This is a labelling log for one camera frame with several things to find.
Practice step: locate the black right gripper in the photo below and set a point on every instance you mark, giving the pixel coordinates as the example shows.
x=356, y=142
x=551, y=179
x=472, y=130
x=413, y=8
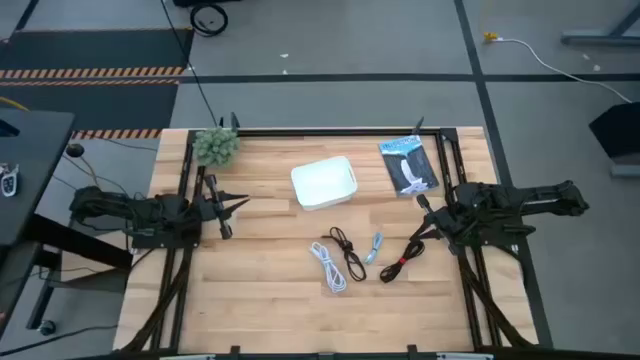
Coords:
x=447, y=222

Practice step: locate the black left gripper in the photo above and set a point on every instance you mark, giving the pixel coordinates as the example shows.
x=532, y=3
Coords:
x=211, y=207

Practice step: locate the white plastic bin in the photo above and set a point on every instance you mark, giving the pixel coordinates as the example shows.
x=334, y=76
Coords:
x=324, y=182

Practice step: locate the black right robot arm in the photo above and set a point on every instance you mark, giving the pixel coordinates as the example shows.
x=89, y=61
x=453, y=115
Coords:
x=540, y=195

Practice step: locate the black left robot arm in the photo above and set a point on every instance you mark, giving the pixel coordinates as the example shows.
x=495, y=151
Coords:
x=150, y=210

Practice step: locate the green artificial plant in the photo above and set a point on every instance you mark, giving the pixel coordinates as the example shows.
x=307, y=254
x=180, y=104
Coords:
x=216, y=147

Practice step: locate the Yellowstone waterfall booklet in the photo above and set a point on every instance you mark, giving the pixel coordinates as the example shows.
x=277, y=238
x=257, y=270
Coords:
x=407, y=165

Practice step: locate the black round floor puck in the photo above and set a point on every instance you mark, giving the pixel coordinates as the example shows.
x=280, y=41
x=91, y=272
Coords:
x=75, y=149

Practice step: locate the black side desk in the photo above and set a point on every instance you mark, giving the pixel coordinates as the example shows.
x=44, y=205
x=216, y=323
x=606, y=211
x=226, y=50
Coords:
x=35, y=165

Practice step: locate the black hazard-striped floor mat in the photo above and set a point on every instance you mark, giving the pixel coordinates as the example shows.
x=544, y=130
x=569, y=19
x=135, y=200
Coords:
x=100, y=50

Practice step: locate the black box on floor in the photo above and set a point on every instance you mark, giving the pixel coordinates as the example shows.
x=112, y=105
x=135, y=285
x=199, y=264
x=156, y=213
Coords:
x=617, y=130

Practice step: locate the black caster wheel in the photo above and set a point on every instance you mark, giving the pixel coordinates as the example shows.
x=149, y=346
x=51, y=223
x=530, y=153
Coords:
x=47, y=327

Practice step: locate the white key fob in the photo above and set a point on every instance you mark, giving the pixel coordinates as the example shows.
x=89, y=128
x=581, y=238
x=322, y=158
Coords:
x=9, y=181

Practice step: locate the grey table leg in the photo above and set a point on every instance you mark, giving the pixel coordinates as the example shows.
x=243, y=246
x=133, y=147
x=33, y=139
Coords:
x=595, y=37

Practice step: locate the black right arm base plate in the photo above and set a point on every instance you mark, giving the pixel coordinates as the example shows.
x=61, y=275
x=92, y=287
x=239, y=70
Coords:
x=492, y=242

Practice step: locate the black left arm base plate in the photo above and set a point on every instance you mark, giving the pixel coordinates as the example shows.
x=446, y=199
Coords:
x=165, y=242

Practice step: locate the black metal table frame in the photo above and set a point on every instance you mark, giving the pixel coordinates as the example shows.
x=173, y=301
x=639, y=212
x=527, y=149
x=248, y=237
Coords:
x=390, y=132

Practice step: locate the white frame bracket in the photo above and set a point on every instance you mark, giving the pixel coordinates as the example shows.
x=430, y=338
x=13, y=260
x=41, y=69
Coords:
x=187, y=357
x=465, y=357

